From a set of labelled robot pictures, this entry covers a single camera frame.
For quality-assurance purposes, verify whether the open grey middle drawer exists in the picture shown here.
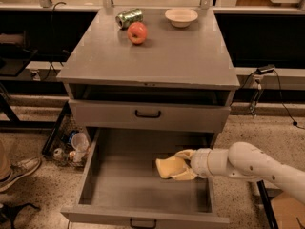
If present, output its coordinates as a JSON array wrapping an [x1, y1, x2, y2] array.
[[61, 129, 229, 229]]

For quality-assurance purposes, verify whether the grey drawer cabinet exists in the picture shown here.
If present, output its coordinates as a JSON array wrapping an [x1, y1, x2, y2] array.
[[56, 7, 241, 138]]

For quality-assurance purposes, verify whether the black drawer handle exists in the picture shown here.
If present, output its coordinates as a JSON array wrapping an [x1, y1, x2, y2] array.
[[130, 218, 157, 229], [134, 110, 162, 118]]

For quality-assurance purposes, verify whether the black cable left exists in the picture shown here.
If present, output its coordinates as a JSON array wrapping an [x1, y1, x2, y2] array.
[[41, 1, 70, 82]]

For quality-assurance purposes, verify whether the black chair frame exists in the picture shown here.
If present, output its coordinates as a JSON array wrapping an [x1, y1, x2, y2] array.
[[257, 181, 279, 229]]

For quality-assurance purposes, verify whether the red apple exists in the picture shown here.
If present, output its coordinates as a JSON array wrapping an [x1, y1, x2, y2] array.
[[127, 22, 148, 45]]

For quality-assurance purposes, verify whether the grey sneaker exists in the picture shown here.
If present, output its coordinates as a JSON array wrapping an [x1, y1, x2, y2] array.
[[0, 157, 41, 192]]

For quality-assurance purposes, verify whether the yellow sponge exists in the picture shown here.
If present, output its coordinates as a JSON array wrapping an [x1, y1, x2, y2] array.
[[155, 156, 187, 179]]

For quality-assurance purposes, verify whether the black power adapter cable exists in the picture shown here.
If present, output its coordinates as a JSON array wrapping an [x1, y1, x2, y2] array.
[[232, 64, 305, 131]]

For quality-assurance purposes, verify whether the black top drawer handle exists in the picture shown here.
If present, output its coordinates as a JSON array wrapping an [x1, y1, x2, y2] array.
[[134, 110, 162, 118]]

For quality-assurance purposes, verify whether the white ceramic bowl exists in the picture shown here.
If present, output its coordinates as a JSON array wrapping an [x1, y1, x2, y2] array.
[[165, 9, 198, 28]]

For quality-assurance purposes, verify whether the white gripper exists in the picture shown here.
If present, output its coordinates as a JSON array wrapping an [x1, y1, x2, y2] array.
[[171, 149, 212, 180]]

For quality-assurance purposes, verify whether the green soda can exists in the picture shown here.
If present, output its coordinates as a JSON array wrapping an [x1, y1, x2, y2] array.
[[115, 8, 143, 30]]

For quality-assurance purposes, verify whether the black middle drawer handle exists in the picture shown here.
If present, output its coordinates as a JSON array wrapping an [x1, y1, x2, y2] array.
[[130, 218, 157, 229]]

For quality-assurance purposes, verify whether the clear plastic cup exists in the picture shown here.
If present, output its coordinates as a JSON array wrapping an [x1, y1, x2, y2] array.
[[71, 133, 89, 152]]

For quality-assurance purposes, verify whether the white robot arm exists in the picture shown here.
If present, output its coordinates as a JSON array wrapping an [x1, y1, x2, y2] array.
[[171, 142, 305, 203]]

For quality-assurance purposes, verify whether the closed grey top drawer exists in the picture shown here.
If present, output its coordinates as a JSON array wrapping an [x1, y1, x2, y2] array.
[[69, 100, 230, 133]]

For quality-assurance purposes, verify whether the wire basket with items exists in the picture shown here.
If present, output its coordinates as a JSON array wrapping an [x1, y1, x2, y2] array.
[[42, 114, 91, 168]]

